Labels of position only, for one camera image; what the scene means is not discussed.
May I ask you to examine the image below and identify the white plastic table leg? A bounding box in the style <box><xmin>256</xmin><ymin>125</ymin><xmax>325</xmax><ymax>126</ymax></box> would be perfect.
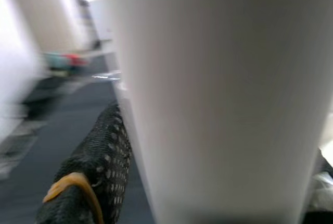
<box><xmin>103</xmin><ymin>0</ymin><xmax>333</xmax><ymax>224</ymax></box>

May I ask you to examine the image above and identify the teal red plush toy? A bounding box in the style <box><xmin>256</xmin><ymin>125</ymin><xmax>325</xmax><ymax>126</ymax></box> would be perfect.
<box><xmin>48</xmin><ymin>53</ymin><xmax>88</xmax><ymax>70</ymax></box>

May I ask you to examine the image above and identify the yellow rubber band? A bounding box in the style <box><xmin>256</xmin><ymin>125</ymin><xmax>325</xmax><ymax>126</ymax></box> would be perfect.
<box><xmin>42</xmin><ymin>171</ymin><xmax>105</xmax><ymax>224</ymax></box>

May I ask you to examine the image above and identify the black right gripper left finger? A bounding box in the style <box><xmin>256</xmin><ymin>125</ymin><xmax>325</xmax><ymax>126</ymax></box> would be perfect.
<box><xmin>34</xmin><ymin>101</ymin><xmax>134</xmax><ymax>224</ymax></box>

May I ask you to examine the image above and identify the black tablecloth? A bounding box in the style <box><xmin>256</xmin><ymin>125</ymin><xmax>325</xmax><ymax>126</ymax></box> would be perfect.
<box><xmin>0</xmin><ymin>52</ymin><xmax>156</xmax><ymax>224</ymax></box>

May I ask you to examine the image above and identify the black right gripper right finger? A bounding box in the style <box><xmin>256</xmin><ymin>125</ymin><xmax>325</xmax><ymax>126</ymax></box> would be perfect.
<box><xmin>303</xmin><ymin>207</ymin><xmax>333</xmax><ymax>224</ymax></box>

